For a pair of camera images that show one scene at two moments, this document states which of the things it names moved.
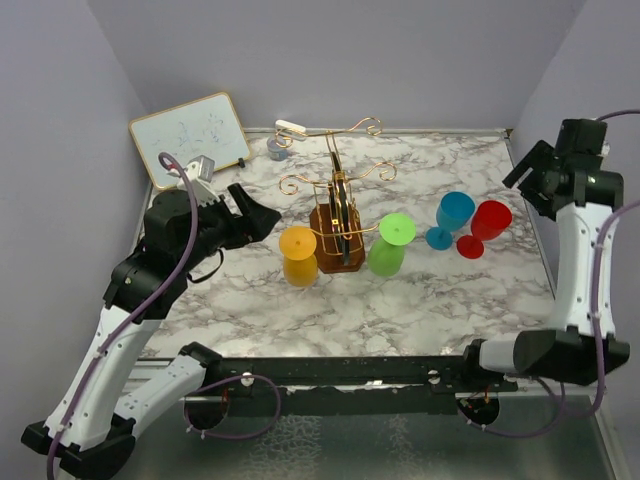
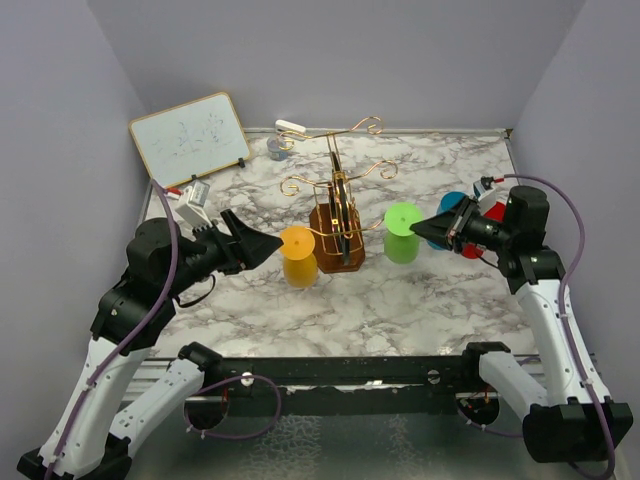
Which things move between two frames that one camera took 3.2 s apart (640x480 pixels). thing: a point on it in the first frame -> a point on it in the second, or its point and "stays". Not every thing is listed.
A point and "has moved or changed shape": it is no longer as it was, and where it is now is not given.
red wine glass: x=489 y=220 stays
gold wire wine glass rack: x=339 y=230 stays
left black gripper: x=255 y=224 -> x=244 y=249
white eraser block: x=283 y=124 stays
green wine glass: x=385 y=254 has moved or changed shape
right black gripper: x=537 y=158 -> x=449 y=229
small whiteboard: x=205 y=127 stays
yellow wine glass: x=298 y=246 stays
